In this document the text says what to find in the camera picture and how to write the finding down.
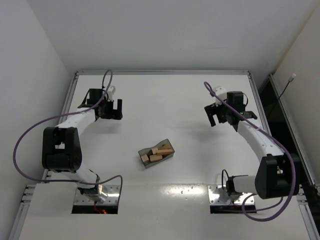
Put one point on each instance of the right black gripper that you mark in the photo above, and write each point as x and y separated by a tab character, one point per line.
215	110

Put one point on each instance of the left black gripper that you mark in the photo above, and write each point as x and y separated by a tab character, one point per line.
111	110

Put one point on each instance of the light wood cube block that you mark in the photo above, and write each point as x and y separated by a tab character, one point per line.
145	159
154	150

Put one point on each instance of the grey translucent plastic bin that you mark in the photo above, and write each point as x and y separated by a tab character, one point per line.
148	152

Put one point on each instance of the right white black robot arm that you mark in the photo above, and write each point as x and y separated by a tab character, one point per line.
278	175

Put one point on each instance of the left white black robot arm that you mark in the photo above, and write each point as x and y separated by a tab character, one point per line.
61	147

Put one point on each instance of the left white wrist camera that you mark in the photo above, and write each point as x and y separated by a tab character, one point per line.
110	93

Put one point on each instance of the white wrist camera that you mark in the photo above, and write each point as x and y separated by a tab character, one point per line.
221	92
110	93

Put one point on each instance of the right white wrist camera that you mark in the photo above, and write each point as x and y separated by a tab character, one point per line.
221	92

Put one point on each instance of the aluminium table frame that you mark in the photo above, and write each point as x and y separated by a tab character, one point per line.
168	201

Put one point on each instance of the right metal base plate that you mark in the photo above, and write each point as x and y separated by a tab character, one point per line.
219	198

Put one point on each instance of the metal base plate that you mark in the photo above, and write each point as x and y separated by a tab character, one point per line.
219	198
105	195

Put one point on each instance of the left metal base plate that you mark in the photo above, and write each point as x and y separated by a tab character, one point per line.
105	195

